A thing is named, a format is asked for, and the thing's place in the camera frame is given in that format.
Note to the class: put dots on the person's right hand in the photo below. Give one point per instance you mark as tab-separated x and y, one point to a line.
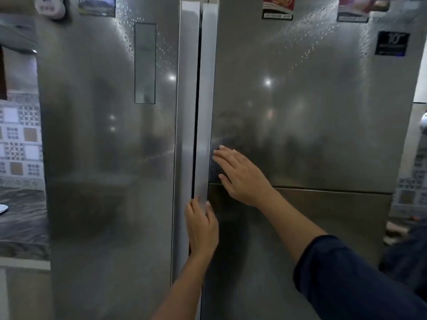
247	183

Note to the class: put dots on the person's left hand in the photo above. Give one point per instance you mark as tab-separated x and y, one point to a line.
201	229

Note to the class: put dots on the silver refrigerator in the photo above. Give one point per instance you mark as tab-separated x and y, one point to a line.
300	113

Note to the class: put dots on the person's right forearm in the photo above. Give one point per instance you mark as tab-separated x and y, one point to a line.
290	226

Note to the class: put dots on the person's left forearm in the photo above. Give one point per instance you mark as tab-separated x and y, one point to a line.
183	289

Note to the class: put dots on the dark blue shirt sleeve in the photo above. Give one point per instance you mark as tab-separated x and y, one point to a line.
350	283

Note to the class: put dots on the red and black sticker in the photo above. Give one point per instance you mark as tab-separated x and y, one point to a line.
278	8

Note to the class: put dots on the white round object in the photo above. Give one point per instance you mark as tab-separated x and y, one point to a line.
423	120

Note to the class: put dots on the white flat board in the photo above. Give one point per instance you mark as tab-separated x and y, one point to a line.
2	209

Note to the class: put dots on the black square sticker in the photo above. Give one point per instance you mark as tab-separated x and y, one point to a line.
392	43

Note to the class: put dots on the red and white sticker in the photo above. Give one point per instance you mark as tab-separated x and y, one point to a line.
352	9

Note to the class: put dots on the dark landscape picture magnet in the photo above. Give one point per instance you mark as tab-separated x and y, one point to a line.
96	6

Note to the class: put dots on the white gadget with buttons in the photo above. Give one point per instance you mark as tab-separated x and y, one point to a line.
50	8

